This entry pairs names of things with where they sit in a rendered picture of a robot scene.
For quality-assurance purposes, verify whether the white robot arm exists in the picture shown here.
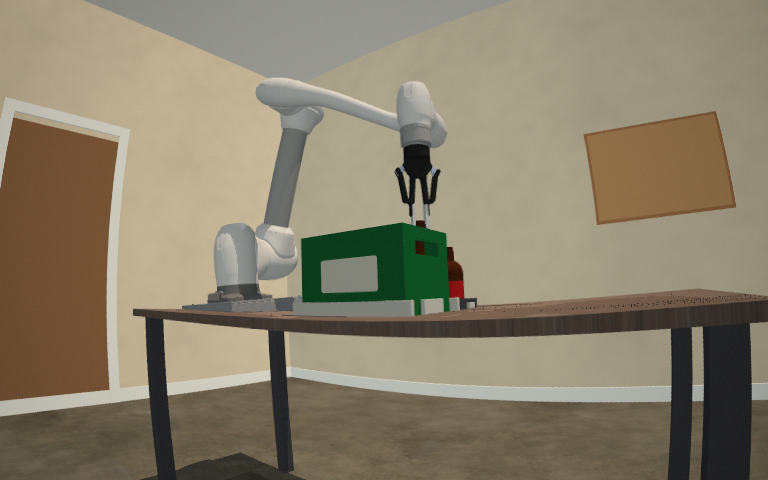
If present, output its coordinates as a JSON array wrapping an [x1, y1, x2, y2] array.
[[205, 78, 447, 304]]

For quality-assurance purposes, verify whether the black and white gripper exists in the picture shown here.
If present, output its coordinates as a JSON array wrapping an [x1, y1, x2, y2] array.
[[394, 144, 441, 229]]

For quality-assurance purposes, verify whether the green box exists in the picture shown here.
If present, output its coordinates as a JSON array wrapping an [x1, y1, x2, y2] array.
[[302, 223, 450, 315]]

